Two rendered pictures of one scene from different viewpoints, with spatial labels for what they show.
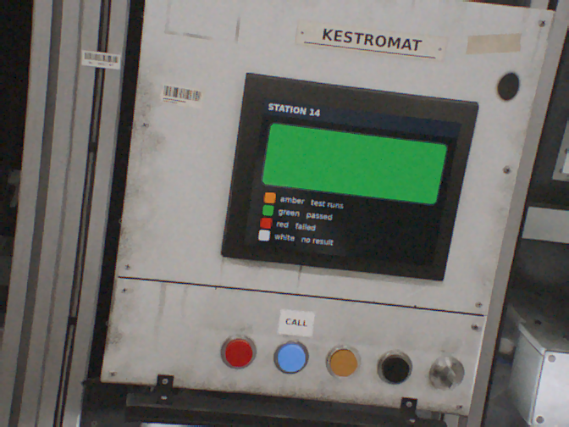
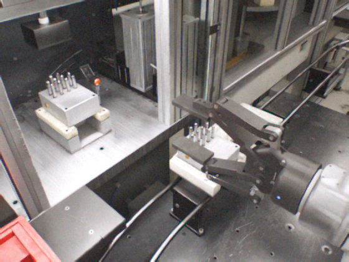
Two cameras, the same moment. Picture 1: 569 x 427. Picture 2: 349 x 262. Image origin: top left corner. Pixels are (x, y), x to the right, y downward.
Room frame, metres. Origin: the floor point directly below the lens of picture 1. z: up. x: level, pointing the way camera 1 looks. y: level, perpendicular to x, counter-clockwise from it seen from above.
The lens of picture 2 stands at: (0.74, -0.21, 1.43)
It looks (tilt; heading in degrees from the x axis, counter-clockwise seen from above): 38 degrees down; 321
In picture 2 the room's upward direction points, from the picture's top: straight up
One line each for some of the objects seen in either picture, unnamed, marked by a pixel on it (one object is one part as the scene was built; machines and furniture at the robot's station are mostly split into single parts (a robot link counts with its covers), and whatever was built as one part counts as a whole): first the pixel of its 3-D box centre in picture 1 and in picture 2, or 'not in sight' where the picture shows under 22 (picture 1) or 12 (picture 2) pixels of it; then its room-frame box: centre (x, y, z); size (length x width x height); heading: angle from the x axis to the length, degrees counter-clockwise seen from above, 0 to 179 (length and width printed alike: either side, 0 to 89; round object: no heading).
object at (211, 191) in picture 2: not in sight; (229, 148); (1.15, -0.75, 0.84); 0.36 x 0.14 x 0.10; 99
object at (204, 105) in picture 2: not in sight; (209, 103); (1.00, -0.48, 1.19); 0.05 x 0.01 x 0.03; 9
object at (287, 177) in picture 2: not in sight; (278, 173); (0.87, -0.50, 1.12); 0.09 x 0.07 x 0.08; 9
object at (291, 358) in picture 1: (290, 356); not in sight; (1.16, -0.03, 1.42); 0.03 x 0.02 x 0.03; 99
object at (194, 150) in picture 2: not in sight; (192, 149); (1.02, -0.48, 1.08); 0.07 x 0.03 x 0.01; 9
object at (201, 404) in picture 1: (290, 408); not in sight; (1.14, -0.04, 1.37); 0.36 x 0.04 x 0.04; 99
